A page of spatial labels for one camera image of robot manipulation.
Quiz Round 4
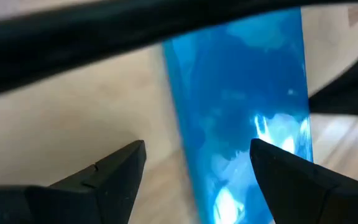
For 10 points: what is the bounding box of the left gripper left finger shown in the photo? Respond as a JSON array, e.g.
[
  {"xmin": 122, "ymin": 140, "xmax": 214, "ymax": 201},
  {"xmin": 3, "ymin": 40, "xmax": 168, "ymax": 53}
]
[{"xmin": 0, "ymin": 139, "xmax": 147, "ymax": 224}]

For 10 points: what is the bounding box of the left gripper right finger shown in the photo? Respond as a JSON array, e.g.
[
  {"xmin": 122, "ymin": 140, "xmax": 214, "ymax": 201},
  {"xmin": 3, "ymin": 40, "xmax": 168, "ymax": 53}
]
[{"xmin": 249, "ymin": 138, "xmax": 358, "ymax": 224}]

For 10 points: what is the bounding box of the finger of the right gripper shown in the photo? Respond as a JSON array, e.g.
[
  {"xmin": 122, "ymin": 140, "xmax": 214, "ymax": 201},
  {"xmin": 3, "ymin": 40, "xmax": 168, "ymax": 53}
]
[{"xmin": 308, "ymin": 39, "xmax": 358, "ymax": 119}]

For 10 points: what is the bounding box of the blue Blu-ray case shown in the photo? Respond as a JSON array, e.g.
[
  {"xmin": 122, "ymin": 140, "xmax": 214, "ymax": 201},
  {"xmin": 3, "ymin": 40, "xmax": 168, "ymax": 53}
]
[{"xmin": 162, "ymin": 7, "xmax": 314, "ymax": 224}]

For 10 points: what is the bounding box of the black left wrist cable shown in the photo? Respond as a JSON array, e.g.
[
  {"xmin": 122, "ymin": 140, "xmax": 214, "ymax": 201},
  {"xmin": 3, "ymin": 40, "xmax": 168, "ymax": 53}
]
[{"xmin": 0, "ymin": 0, "xmax": 358, "ymax": 101}]

